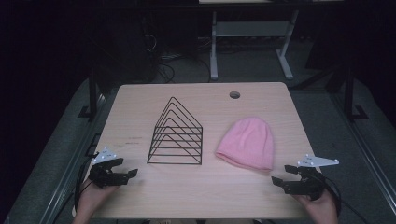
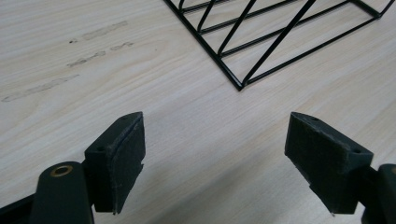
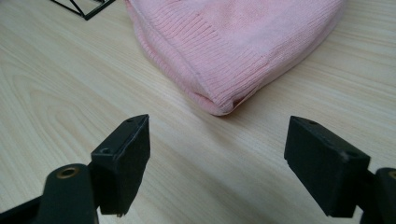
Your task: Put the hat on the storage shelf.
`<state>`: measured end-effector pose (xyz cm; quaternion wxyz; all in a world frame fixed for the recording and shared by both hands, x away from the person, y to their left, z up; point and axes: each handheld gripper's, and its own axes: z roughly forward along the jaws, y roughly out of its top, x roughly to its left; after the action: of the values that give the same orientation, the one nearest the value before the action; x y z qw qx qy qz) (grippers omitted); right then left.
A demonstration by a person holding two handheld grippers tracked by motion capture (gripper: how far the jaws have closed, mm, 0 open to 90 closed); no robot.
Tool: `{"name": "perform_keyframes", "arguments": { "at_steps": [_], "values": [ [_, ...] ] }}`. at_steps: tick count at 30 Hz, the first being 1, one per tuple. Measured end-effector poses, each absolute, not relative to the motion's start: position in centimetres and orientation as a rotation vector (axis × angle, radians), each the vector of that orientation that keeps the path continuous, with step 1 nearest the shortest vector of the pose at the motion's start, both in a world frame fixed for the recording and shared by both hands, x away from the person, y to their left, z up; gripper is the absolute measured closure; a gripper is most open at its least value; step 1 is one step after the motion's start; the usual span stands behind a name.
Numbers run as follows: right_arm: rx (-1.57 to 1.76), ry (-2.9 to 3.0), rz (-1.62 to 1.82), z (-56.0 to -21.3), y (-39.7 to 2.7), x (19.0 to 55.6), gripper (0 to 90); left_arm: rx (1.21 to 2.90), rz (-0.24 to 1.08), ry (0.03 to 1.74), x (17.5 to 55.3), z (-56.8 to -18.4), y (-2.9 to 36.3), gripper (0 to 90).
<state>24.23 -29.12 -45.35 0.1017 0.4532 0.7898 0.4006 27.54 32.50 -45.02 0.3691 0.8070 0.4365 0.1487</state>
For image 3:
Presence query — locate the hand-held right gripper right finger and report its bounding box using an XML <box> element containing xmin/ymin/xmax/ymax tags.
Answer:
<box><xmin>283</xmin><ymin>115</ymin><xmax>372</xmax><ymax>218</ymax></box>

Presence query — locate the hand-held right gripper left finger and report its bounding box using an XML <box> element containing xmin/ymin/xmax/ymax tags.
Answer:
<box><xmin>90</xmin><ymin>113</ymin><xmax>151</xmax><ymax>217</ymax></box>

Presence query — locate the pink knitted sweater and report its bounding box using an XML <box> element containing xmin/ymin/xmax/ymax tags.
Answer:
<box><xmin>124</xmin><ymin>0</ymin><xmax>347</xmax><ymax>118</ymax></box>

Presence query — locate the black wire frame stand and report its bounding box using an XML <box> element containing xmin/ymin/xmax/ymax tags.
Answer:
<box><xmin>49</xmin><ymin>0</ymin><xmax>117</xmax><ymax>21</ymax></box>

